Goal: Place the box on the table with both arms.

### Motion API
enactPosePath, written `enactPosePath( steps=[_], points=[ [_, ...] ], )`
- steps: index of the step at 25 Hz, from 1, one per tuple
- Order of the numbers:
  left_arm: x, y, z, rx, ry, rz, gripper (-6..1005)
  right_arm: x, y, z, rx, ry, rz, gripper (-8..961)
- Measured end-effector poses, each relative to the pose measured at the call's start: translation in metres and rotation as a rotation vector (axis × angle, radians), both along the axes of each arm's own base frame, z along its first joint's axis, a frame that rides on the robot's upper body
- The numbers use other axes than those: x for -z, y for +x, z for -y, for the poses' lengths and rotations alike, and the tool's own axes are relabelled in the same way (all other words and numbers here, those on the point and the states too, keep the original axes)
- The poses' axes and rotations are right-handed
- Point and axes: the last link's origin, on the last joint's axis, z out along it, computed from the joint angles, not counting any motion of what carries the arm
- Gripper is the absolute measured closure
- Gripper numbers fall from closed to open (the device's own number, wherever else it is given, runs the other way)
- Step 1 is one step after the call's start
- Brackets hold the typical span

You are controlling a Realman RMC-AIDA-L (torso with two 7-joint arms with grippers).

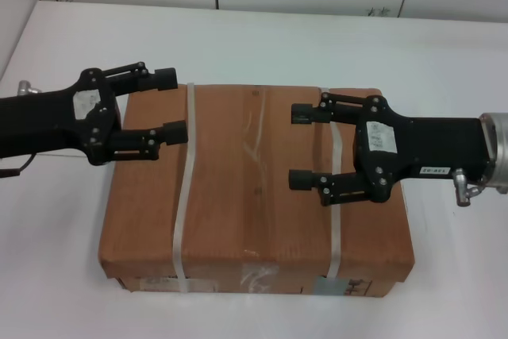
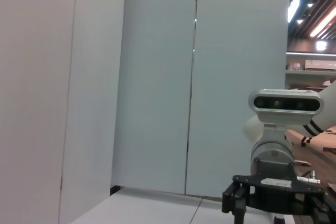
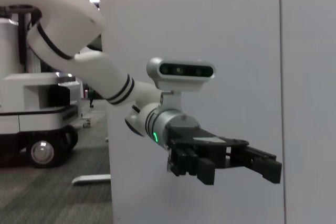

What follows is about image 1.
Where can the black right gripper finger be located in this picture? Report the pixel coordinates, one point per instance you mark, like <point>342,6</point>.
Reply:
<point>305,113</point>
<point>303,180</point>

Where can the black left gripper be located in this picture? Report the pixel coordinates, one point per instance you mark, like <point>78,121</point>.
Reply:
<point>51,116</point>

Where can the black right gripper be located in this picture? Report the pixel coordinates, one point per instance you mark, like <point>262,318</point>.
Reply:
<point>432,148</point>

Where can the brown cardboard box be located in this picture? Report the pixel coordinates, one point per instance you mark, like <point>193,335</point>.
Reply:
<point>254,196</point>

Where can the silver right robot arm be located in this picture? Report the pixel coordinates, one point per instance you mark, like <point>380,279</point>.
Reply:
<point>498,152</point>

